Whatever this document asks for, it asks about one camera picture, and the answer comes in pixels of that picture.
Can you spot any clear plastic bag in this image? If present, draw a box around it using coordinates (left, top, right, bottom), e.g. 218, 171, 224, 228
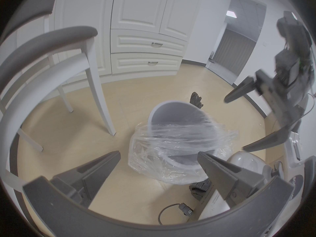
127, 122, 239, 185

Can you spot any white chair grey seat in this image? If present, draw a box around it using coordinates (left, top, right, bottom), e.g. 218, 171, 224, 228
0, 0, 117, 191

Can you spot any white wardrobe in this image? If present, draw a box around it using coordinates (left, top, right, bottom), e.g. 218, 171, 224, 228
48, 0, 207, 85

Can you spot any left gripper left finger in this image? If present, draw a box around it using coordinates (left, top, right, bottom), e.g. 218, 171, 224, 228
50, 151, 121, 208

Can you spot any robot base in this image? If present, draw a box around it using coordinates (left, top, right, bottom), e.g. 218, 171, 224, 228
189, 130, 305, 222

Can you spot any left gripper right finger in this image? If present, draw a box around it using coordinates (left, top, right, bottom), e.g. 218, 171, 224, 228
197, 151, 267, 203

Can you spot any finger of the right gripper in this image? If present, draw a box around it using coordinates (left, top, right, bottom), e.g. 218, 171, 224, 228
224, 76, 259, 104
242, 126, 292, 153

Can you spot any black cable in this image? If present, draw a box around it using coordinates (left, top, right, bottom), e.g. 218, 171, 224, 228
158, 202, 195, 225

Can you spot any white trash bin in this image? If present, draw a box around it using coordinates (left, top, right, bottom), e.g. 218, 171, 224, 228
147, 100, 216, 180

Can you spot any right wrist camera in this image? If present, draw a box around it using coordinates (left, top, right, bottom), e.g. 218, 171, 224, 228
275, 50, 301, 84

